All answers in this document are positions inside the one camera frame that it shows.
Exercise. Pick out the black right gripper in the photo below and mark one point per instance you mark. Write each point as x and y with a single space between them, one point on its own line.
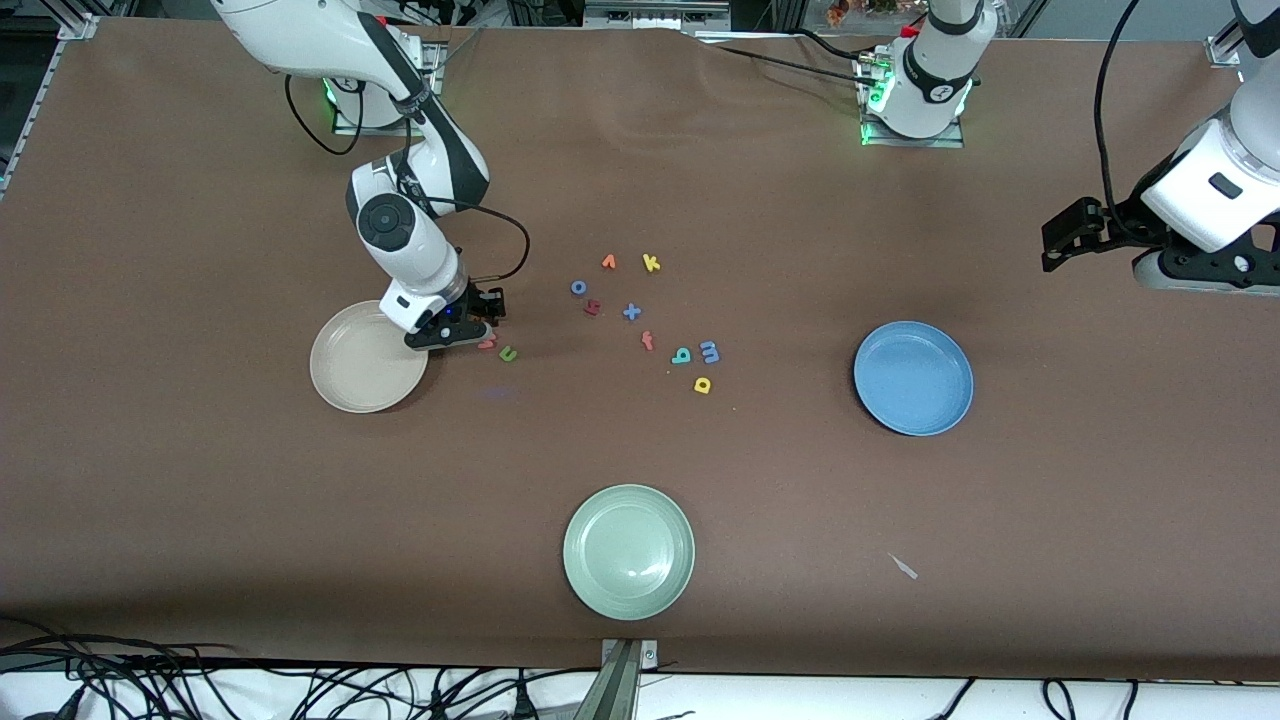
484 303

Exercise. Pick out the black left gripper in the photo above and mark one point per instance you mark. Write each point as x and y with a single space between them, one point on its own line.
1118 225

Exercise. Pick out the blue foam letter m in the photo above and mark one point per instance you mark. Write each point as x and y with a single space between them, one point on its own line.
709 351

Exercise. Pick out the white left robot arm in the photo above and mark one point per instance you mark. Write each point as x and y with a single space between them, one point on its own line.
935 80

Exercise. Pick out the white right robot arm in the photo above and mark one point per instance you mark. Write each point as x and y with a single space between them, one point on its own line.
400 235

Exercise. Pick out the beige brown plate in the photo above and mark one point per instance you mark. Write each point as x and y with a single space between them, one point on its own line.
360 365

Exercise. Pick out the brown table cover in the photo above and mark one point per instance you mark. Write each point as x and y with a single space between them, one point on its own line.
640 200

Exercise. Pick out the blue plate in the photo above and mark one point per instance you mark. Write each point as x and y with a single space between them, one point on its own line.
913 378

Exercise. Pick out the pale green plate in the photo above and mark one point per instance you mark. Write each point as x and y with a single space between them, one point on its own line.
628 552

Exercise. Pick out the silver metal fixture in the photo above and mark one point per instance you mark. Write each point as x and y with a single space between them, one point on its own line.
655 12

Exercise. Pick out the small white paper scrap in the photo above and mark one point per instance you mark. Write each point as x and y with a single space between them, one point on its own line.
903 566

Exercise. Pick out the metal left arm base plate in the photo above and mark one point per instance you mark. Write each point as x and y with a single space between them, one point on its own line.
915 142

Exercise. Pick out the aluminium table frame corner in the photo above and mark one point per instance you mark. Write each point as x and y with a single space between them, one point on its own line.
1222 50

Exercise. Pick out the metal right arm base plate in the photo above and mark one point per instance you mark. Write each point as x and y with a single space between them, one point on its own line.
436 60

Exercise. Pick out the metal camera mount beam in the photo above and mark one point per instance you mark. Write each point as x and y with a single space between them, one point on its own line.
622 685

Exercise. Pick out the aluminium table frame rail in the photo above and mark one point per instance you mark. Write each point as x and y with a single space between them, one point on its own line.
45 95

